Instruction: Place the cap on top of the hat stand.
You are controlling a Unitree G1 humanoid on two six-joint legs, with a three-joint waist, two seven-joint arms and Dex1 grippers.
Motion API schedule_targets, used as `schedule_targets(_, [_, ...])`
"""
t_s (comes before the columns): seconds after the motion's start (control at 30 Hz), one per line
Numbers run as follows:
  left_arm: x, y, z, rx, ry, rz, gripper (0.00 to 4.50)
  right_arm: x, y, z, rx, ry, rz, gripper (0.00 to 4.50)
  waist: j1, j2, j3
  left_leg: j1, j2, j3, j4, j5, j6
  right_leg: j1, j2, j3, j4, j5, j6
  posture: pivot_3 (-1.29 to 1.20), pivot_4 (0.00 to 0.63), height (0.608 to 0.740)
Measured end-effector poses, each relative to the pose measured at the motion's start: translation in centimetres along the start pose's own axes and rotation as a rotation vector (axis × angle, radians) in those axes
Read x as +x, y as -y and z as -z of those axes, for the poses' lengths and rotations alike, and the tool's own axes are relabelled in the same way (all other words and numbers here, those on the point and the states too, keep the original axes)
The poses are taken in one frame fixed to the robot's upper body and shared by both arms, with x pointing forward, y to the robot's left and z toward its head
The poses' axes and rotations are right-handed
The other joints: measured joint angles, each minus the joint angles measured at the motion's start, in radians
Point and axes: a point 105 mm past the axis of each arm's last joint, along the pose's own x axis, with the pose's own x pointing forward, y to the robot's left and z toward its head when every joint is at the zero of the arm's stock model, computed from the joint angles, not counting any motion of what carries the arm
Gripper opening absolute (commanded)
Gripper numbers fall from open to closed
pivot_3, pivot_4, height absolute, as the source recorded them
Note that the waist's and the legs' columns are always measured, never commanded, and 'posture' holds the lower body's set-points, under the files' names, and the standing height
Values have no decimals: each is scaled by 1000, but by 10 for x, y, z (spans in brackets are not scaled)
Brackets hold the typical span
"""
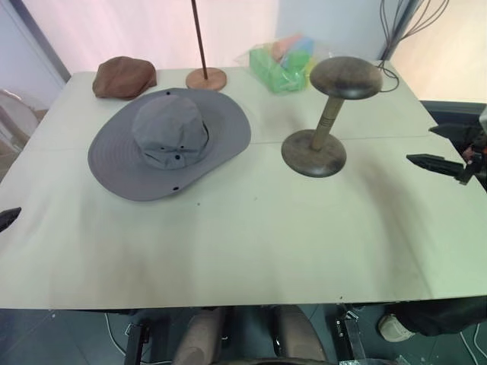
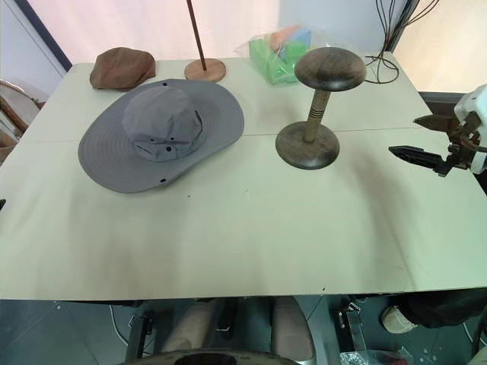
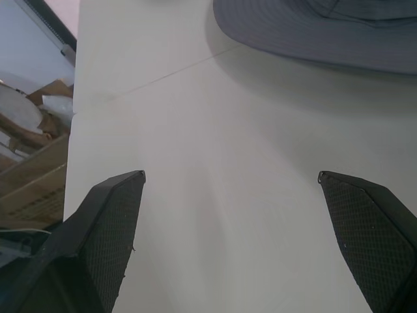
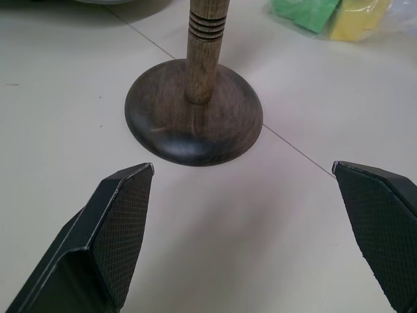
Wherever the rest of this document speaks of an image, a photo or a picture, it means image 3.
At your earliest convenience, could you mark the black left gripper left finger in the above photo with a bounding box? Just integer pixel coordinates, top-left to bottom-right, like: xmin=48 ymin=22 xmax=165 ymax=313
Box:
xmin=0 ymin=170 xmax=147 ymax=313

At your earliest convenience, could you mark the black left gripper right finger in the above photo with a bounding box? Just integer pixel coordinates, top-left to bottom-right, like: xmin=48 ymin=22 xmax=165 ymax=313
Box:
xmin=317 ymin=170 xmax=417 ymax=313

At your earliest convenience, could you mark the grey bucket hat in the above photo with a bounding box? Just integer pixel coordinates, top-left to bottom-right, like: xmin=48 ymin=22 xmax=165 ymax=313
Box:
xmin=212 ymin=0 xmax=417 ymax=76

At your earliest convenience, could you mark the clear plastic bag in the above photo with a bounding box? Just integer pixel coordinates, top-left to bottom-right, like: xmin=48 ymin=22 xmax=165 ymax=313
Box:
xmin=41 ymin=94 xmax=74 ymax=130

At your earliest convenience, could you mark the white foam roll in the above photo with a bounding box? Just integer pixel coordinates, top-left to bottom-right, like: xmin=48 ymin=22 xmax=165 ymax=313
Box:
xmin=0 ymin=80 xmax=44 ymax=138

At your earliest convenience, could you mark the open brown cardboard box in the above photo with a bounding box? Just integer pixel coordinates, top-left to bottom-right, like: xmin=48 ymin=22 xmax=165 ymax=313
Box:
xmin=25 ymin=79 xmax=75 ymax=108

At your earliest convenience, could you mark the dark window frame bar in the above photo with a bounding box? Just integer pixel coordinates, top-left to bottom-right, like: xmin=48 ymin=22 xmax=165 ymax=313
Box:
xmin=23 ymin=0 xmax=78 ymax=68

